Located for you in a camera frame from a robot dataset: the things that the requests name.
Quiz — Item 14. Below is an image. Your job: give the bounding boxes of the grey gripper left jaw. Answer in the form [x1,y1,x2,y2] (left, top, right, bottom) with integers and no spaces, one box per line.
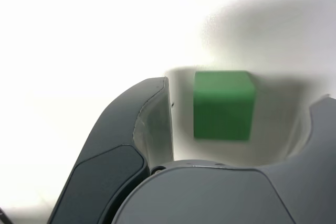
[47,76,175,224]

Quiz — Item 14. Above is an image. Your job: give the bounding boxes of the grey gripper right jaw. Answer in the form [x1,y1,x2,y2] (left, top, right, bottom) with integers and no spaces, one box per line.
[112,94,336,224]

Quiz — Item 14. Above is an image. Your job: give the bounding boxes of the green cube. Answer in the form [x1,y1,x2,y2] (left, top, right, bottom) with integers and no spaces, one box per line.
[193,70,257,141]

